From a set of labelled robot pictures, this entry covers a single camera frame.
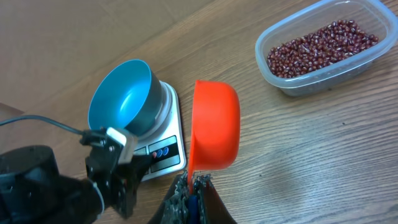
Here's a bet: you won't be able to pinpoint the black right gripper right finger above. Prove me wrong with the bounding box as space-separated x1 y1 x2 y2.
196 175 237 224

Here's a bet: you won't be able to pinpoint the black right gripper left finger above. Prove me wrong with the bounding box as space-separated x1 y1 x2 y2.
148 173 189 224

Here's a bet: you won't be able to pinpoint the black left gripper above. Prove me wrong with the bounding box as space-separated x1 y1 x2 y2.
1 146 152 223

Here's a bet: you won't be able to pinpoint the red measuring scoop blue handle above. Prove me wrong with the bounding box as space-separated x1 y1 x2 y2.
187 80 241 223

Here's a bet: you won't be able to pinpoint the white kitchen scale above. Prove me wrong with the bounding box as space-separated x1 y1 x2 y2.
134 82 187 181

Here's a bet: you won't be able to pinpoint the blue bowl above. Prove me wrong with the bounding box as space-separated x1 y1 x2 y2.
88 59 162 136

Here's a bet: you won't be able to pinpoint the red beans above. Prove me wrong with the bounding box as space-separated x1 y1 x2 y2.
266 20 379 78

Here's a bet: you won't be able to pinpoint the clear plastic container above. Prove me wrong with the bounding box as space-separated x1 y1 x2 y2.
255 0 397 96

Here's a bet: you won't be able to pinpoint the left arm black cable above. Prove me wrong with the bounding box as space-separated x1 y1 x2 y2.
0 114 85 136

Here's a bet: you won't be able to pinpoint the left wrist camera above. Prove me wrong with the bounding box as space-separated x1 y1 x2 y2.
80 128 138 167

